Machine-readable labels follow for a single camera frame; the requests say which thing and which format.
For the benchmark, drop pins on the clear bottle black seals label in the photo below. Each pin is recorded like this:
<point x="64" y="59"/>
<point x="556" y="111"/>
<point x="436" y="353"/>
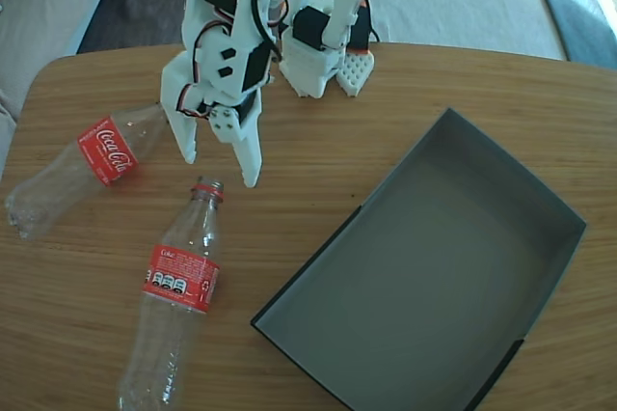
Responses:
<point x="180" y="281"/>

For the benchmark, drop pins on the grey cardboard box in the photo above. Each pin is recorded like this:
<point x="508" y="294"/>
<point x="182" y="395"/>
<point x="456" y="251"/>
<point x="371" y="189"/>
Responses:
<point x="434" y="261"/>

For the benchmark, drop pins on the clear bottle script logo label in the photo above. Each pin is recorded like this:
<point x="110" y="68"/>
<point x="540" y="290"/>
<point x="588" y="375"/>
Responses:
<point x="106" y="155"/>

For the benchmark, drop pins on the blue blanket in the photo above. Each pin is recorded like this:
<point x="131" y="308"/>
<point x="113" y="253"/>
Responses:
<point x="578" y="10"/>

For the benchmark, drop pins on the orange black clamp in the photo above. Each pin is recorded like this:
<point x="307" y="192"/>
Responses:
<point x="359" y="35"/>

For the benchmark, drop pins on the beige sofa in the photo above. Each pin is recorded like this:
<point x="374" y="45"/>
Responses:
<point x="38" y="20"/>

